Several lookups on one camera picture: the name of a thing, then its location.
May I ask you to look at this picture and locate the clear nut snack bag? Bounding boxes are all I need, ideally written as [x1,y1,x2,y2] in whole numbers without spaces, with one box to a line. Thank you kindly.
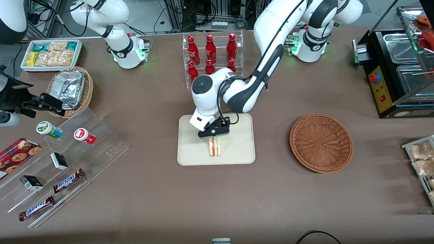
[412,159,434,177]
[408,140,434,160]

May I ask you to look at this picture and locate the steel warmer pan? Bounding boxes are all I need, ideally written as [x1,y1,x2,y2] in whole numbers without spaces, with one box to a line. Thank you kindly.
[395,64,434,98]
[382,32,422,64]

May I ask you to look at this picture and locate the green lidded cup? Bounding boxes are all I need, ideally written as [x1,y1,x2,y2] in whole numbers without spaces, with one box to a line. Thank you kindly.
[36,121,63,139]

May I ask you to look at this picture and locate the black food warmer machine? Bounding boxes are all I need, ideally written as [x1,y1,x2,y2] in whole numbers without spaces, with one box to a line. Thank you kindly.
[352,5,434,119]

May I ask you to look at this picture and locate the black floor cable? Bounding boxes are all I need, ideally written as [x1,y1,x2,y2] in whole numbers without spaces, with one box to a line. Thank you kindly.
[296,230,342,244]

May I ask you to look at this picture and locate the red lidded cup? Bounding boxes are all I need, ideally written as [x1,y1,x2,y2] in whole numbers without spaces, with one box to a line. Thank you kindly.
[74,128,96,145]

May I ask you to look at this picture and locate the clear rice cracker bag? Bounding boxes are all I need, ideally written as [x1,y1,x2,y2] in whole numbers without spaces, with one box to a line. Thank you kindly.
[35,50,74,67]
[48,41,69,52]

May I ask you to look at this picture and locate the red chocolate cookie box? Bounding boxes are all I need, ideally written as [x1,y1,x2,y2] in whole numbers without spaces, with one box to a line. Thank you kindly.
[0,137,42,180]

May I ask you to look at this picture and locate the cream plastic tray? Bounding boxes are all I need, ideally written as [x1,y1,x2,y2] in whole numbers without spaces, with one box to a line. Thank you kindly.
[177,113,256,166]

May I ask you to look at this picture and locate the white plastic snack bin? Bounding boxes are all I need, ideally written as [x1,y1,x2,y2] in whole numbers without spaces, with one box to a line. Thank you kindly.
[20,39,83,73]

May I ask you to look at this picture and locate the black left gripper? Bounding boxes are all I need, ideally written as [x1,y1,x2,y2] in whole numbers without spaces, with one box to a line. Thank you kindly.
[198,117,231,141]

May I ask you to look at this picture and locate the light wicker basket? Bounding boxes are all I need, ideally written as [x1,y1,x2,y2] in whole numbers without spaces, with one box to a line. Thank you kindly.
[47,66,94,118]

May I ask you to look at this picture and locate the Snickers chocolate bar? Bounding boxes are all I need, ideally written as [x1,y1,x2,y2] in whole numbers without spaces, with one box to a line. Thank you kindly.
[19,196,55,222]
[53,168,85,194]

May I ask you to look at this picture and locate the stacked aluminium foil trays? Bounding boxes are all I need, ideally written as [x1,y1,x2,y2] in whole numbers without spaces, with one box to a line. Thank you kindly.
[52,71,86,110]

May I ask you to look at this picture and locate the triangular sandwich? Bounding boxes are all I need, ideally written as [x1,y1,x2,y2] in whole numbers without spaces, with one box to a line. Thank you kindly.
[208,136,224,158]

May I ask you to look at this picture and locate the brown round wicker basket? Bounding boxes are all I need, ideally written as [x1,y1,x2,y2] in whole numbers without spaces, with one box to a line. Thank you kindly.
[289,114,354,174]

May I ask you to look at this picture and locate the small black carton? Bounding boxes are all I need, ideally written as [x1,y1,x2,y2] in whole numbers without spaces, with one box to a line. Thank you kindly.
[20,175,44,191]
[50,152,70,170]

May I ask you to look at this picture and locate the grey wire snack rack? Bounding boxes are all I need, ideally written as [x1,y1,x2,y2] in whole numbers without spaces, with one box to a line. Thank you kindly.
[401,135,434,207]

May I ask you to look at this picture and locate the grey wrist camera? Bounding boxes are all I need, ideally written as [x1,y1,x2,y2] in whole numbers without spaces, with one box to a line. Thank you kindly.
[0,111,21,127]
[189,113,219,132]

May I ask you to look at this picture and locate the clear acrylic bottle rack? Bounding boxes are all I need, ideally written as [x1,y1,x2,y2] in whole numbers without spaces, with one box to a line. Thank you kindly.
[182,30,244,89]

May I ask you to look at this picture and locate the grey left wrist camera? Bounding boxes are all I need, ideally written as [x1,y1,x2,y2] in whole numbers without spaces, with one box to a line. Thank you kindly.
[189,113,219,132]

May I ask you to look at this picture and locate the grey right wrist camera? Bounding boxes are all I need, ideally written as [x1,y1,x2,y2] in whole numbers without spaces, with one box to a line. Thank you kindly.
[0,111,21,127]

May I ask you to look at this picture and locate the clear acrylic stepped display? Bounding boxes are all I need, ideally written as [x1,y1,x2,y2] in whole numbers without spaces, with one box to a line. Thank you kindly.
[0,107,130,228]

